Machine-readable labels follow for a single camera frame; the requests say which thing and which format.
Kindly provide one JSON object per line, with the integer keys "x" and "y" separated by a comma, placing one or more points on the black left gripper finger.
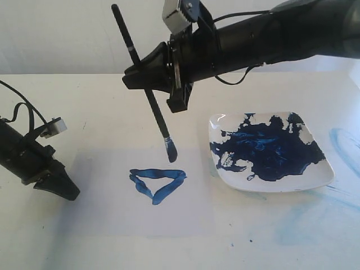
{"x": 59, "y": 184}

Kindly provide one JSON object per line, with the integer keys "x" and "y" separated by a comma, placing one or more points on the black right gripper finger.
{"x": 153, "y": 71}

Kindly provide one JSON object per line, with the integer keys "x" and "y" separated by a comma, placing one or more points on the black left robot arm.
{"x": 10, "y": 136}

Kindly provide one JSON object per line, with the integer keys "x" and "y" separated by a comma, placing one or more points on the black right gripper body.
{"x": 190, "y": 57}

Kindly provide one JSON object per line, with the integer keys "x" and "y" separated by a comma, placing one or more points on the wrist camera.
{"x": 55, "y": 127}
{"x": 180, "y": 14}

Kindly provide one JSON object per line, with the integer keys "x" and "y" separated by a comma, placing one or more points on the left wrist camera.
{"x": 55, "y": 127}

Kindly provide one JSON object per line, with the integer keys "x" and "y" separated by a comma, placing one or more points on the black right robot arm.
{"x": 291, "y": 31}

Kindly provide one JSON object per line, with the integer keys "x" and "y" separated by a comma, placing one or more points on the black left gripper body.
{"x": 30, "y": 162}

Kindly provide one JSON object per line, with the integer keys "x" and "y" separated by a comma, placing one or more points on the white sheet of paper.
{"x": 138, "y": 192}

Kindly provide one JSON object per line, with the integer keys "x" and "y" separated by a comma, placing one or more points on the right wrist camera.
{"x": 180, "y": 14}

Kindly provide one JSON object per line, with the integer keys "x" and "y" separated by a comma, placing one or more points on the white square paint plate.
{"x": 271, "y": 152}

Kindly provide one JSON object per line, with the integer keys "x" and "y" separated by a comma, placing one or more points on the black paintbrush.
{"x": 169, "y": 144}

